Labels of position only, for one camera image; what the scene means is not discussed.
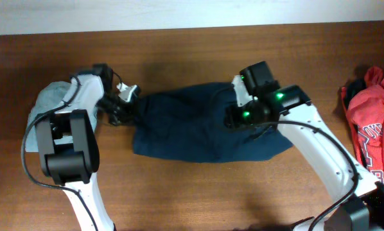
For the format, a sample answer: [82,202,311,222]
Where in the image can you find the navy blue shorts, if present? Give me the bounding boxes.
[132,82,292,163]

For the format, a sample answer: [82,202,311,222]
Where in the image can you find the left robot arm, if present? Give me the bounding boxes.
[33,64,141,230]

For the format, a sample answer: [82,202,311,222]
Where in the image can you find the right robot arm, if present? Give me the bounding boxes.
[224,61,384,231]

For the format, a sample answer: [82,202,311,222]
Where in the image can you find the light grey folded cloth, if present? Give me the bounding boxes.
[24,81,100,153]

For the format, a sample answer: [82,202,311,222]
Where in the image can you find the dark garment under jersey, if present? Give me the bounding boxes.
[343,78,367,108]

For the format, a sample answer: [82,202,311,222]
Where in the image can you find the red jersey with lettering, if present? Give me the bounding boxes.
[340,66,384,183]

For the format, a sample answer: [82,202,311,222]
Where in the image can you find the left black cable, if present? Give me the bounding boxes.
[20,72,124,231]

